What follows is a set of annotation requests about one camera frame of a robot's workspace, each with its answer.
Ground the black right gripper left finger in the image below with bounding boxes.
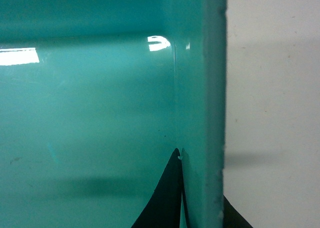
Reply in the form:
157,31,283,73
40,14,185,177
132,148,182,228

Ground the teal plastic tray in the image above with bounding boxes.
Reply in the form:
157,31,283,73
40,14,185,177
0,0,227,227

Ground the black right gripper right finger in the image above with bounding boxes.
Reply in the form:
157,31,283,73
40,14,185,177
223,196,253,228

